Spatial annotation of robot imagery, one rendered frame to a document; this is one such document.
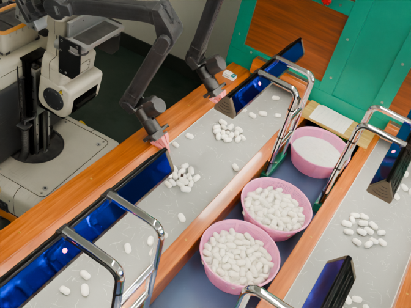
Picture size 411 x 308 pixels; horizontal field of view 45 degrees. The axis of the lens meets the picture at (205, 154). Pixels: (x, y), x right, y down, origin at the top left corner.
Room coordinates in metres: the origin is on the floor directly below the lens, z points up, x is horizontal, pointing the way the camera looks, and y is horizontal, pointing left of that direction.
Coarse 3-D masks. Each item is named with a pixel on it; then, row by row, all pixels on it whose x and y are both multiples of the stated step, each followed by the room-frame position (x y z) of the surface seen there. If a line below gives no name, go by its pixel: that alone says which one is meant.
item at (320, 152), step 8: (304, 136) 1.79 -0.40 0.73; (296, 144) 1.72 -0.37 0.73; (304, 144) 1.74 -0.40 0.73; (312, 144) 1.75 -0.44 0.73; (320, 144) 1.76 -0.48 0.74; (328, 144) 1.78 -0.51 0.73; (304, 152) 1.68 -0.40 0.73; (312, 152) 1.69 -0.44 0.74; (320, 152) 1.70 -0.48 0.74; (328, 152) 1.73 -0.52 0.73; (336, 152) 1.74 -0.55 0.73; (312, 160) 1.64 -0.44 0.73; (320, 160) 1.66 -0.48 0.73; (328, 160) 1.67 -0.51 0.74; (336, 160) 1.69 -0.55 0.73
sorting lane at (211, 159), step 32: (288, 96) 2.07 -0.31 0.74; (192, 128) 1.63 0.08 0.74; (256, 128) 1.75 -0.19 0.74; (192, 160) 1.43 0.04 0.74; (224, 160) 1.48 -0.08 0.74; (160, 192) 1.22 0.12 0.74; (192, 192) 1.26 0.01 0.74; (128, 224) 1.05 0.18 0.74; (128, 256) 0.92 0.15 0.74; (96, 288) 0.79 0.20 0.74
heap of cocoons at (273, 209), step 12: (252, 192) 1.35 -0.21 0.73; (264, 192) 1.36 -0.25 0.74; (276, 192) 1.38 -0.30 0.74; (252, 204) 1.30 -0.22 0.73; (264, 204) 1.31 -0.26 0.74; (276, 204) 1.32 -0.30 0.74; (288, 204) 1.33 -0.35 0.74; (252, 216) 1.22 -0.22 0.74; (264, 216) 1.26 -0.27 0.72; (276, 216) 1.26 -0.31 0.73; (288, 216) 1.29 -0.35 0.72; (300, 216) 1.29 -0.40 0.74; (276, 228) 1.20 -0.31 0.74; (288, 228) 1.22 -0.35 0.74; (300, 228) 1.24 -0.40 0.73
